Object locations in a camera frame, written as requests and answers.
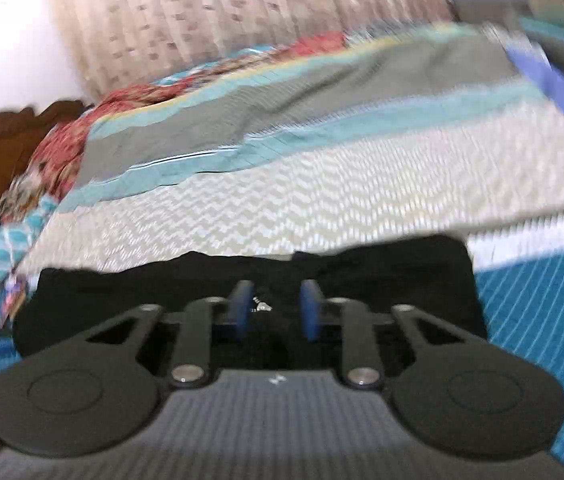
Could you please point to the beige leaf print curtain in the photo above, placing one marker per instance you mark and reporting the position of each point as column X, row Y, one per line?
column 222, row 15

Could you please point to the striped patterned bed sheet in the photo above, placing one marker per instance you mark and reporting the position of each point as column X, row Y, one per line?
column 322, row 195

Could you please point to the smartphone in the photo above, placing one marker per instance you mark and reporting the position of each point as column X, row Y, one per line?
column 14, row 300

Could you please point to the crumpled floral scarf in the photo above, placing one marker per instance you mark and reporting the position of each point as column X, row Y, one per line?
column 22, row 197

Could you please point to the periwinkle blue cloth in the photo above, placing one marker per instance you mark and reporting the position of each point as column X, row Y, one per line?
column 557, row 85

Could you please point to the red floral blanket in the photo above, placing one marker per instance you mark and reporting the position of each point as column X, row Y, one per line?
column 62, row 145

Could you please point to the black pants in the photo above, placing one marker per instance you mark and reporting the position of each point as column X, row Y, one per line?
column 392, row 270

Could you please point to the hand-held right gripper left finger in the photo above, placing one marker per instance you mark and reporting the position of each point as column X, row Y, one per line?
column 241, row 310

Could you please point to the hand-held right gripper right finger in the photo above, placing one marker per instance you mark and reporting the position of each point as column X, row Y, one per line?
column 310, row 311

